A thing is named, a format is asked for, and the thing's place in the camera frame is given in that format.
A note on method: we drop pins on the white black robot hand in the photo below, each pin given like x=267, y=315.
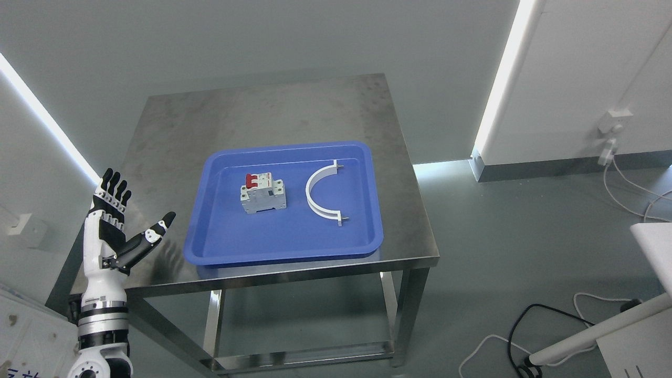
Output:
x=108, y=256

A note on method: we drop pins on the blue plastic tray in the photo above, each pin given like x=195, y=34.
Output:
x=298, y=202

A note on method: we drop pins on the white wall socket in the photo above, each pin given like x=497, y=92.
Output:
x=614, y=121

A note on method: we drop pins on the white plug adapter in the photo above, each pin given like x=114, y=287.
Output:
x=609, y=148

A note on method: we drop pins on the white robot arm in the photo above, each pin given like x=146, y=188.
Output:
x=102, y=342

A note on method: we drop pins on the white panel right edge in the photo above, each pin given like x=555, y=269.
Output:
x=654, y=240

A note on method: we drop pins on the white wall box left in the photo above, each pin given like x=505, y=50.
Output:
x=29, y=231

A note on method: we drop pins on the white stand pole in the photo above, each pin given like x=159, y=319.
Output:
x=589, y=336

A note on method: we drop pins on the white red circuit breaker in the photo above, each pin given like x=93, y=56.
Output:
x=261, y=192

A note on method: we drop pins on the white box lower left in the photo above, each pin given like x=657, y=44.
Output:
x=35, y=341

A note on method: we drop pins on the stainless steel table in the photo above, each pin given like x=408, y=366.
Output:
x=180, y=305

